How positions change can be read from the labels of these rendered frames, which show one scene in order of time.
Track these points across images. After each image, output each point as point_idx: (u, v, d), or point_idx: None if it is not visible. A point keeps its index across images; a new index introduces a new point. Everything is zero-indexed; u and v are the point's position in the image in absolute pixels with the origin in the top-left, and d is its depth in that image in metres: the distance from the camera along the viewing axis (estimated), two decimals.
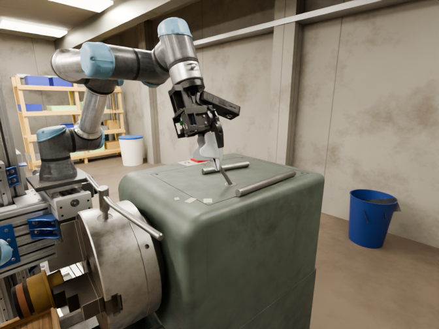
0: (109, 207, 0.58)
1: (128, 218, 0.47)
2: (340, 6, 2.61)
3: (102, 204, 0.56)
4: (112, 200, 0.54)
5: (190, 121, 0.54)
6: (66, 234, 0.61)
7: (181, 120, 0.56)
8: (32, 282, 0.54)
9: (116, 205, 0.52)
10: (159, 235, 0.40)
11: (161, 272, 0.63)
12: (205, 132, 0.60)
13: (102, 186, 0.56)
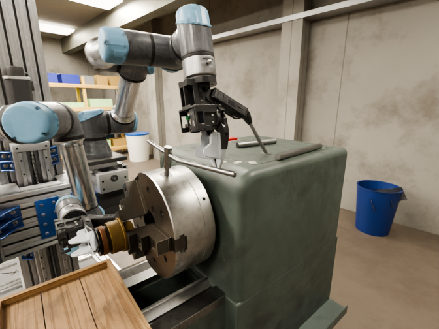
0: (170, 165, 0.67)
1: (198, 166, 0.56)
2: (348, 3, 2.70)
3: (166, 161, 0.65)
4: (176, 156, 0.63)
5: (198, 118, 0.53)
6: (130, 190, 0.70)
7: (188, 115, 0.55)
8: (112, 225, 0.63)
9: (183, 159, 0.61)
10: (234, 173, 0.49)
11: None
12: (210, 130, 0.59)
13: (166, 145, 0.65)
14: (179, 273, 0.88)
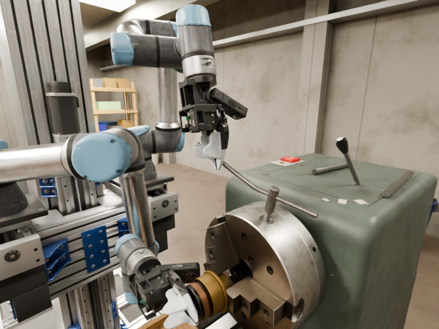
0: (266, 210, 0.55)
1: (228, 165, 0.61)
2: (377, 6, 2.59)
3: None
4: (259, 189, 0.56)
5: (198, 118, 0.53)
6: (220, 235, 0.60)
7: (188, 115, 0.55)
8: (209, 282, 0.53)
9: (247, 179, 0.58)
10: (198, 141, 0.64)
11: None
12: (210, 130, 0.59)
13: (277, 188, 0.53)
14: None
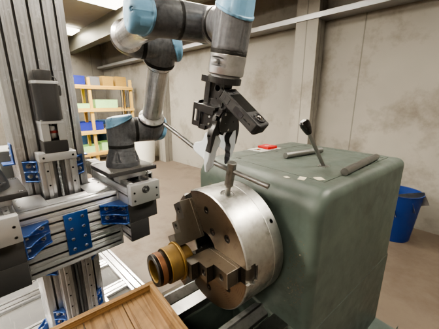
0: (225, 184, 0.59)
1: (193, 143, 0.64)
2: (367, 2, 2.63)
3: None
4: (219, 164, 0.59)
5: (198, 115, 0.56)
6: (184, 210, 0.63)
7: None
8: (170, 251, 0.56)
9: None
10: (165, 122, 0.67)
11: None
12: None
13: (234, 163, 0.57)
14: None
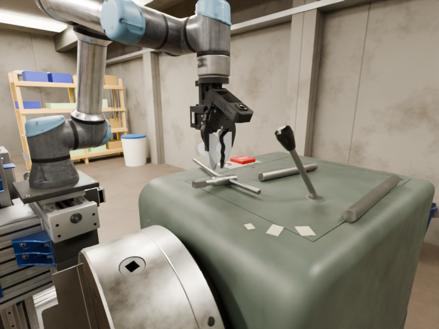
0: (215, 176, 0.55)
1: (205, 169, 0.69)
2: None
3: None
4: (220, 173, 0.60)
5: (196, 117, 0.60)
6: (62, 290, 0.35)
7: None
8: None
9: (215, 172, 0.63)
10: None
11: None
12: (221, 128, 0.58)
13: (236, 179, 0.58)
14: None
